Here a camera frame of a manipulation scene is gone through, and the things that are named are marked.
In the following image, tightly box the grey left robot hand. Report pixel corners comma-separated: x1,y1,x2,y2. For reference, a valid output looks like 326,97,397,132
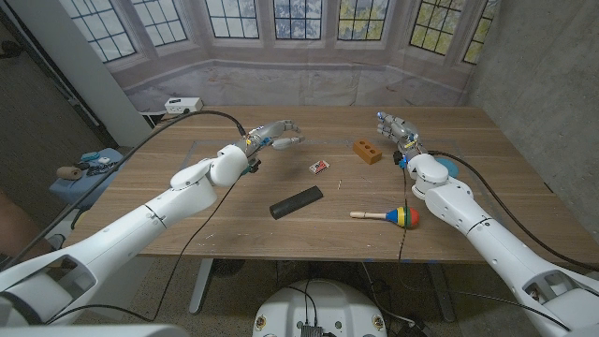
236,119,306,159

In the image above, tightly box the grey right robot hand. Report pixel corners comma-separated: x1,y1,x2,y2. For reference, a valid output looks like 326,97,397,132
375,111,428,158

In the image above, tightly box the orange wooden block with holes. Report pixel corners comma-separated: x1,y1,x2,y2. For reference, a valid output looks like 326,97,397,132
352,138,385,166

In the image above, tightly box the printed window backdrop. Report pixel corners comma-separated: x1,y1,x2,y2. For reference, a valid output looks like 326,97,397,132
58,0,500,113

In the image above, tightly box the teal round disc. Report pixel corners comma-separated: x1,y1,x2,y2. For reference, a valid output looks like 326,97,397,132
434,157,461,180

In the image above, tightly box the black rectangular bar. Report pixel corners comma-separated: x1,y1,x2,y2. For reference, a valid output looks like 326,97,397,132
269,184,325,221

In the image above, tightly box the colourful wooden maraca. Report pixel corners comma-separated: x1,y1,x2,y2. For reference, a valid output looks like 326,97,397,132
348,205,421,230

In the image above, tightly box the white power strip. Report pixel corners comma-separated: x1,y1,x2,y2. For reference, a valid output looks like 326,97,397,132
163,96,205,116

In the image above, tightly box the grey table leg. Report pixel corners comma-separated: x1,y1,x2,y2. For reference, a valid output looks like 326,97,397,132
425,262,458,324

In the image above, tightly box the white table leg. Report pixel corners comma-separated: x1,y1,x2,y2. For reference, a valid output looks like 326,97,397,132
188,257,215,315

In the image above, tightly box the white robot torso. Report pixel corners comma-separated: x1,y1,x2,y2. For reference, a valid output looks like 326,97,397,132
252,279,389,337

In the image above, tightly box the white pillar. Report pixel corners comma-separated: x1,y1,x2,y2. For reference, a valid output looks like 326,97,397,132
7,0,153,149

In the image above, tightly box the blue stool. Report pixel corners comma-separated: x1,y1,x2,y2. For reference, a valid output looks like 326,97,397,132
48,147,129,210

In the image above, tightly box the person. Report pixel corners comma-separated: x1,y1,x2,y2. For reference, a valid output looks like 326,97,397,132
0,189,53,271

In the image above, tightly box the thin dark right arm cable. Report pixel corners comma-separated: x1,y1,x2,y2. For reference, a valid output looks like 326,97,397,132
396,166,573,332

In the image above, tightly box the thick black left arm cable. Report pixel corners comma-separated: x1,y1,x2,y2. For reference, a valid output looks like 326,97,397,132
0,110,248,272

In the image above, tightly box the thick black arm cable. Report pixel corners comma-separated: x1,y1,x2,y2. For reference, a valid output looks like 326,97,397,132
426,150,599,273
0,110,248,272

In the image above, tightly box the black power strip cord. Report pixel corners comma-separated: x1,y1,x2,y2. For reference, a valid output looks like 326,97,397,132
139,108,192,127

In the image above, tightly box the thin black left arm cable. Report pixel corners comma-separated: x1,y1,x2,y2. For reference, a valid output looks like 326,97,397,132
44,175,241,326

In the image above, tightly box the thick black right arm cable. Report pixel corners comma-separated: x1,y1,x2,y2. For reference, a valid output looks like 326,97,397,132
426,150,599,273

